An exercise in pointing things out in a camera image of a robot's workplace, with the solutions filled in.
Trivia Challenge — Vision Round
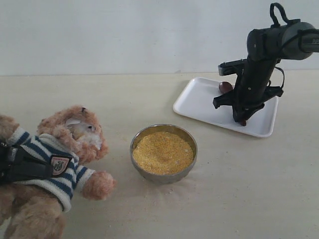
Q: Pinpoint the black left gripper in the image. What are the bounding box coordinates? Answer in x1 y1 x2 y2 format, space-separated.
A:
0 141 73 185

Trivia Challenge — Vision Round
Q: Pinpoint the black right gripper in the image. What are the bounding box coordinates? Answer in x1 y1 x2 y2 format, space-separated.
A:
213 59 283 123

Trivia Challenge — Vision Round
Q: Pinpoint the dark red wooden spoon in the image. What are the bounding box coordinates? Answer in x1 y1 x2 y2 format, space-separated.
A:
218 81 247 126

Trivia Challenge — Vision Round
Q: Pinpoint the pink teddy bear striped sweater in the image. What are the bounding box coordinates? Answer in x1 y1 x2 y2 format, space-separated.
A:
0 106 117 239

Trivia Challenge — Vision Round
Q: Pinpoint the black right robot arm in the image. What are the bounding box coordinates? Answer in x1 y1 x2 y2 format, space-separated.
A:
212 22 319 124

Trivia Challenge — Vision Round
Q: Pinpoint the white rectangular plastic tray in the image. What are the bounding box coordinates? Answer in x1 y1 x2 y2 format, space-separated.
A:
173 77 279 138

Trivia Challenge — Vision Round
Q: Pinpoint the steel bowl of yellow grain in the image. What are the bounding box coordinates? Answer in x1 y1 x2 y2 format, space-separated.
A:
130 123 197 185

